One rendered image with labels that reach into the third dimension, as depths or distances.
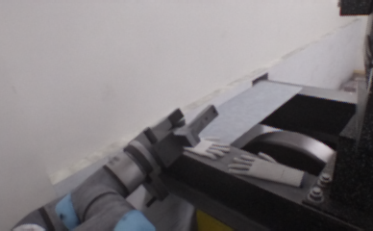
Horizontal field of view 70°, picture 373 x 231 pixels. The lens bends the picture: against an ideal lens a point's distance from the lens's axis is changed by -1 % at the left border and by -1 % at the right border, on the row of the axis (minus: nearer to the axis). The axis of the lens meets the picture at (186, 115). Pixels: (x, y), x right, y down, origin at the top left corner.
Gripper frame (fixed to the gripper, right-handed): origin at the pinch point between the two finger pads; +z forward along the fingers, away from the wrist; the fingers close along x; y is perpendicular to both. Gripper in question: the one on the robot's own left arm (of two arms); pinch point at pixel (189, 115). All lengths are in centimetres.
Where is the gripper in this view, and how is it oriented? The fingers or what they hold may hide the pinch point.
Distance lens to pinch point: 59.5
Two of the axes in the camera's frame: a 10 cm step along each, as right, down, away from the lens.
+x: -5.3, 0.3, 8.5
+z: 6.8, -5.8, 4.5
